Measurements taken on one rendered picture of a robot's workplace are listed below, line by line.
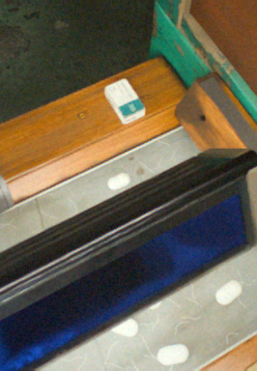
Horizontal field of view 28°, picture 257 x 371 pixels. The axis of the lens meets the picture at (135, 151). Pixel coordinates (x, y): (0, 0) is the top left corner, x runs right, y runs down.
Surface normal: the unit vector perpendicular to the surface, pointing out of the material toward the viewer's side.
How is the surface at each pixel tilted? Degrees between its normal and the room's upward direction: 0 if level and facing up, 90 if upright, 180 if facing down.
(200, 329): 0
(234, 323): 0
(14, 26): 0
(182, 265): 58
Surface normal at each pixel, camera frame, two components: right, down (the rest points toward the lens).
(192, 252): 0.44, 0.40
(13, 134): 0.04, -0.47
